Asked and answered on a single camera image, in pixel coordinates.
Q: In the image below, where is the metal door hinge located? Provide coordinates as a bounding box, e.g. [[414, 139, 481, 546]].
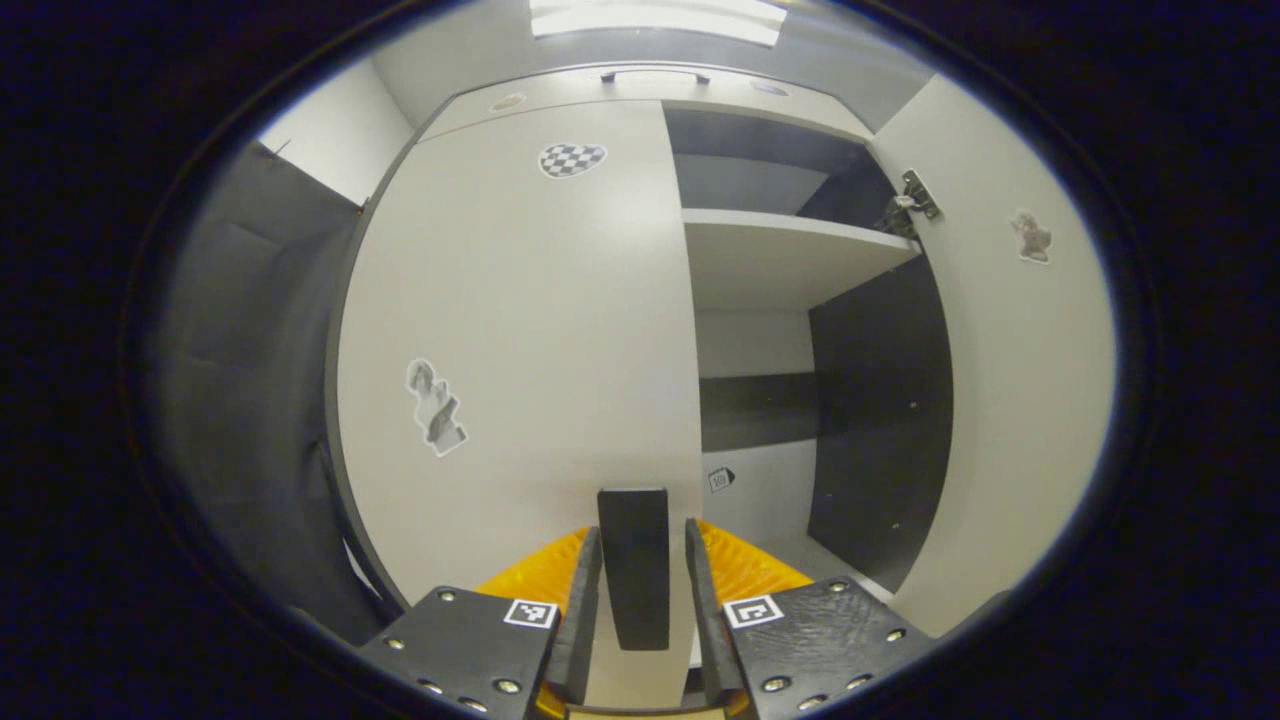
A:
[[880, 170, 941, 238]]

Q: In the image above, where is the long ceiling light panel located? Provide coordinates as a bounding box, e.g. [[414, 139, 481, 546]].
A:
[[528, 0, 789, 48]]

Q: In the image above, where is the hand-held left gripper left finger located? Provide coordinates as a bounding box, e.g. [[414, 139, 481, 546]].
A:
[[358, 527, 604, 720]]

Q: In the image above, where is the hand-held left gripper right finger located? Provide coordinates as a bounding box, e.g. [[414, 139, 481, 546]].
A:
[[685, 518, 936, 720]]

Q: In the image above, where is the grey double-door shoe cabinet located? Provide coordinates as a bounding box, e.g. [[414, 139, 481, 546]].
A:
[[325, 65, 1116, 706]]

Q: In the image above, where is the black door handle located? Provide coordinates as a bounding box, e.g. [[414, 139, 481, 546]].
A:
[[598, 487, 669, 651]]

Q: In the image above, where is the grey shoe cabinet door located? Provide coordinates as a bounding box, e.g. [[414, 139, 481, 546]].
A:
[[870, 75, 1116, 641], [335, 100, 706, 706]]

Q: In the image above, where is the black backdrop cloth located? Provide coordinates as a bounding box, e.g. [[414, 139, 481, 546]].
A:
[[155, 140, 406, 646]]

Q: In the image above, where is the grey cabinet drawer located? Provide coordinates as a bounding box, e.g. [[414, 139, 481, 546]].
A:
[[420, 65, 876, 141]]

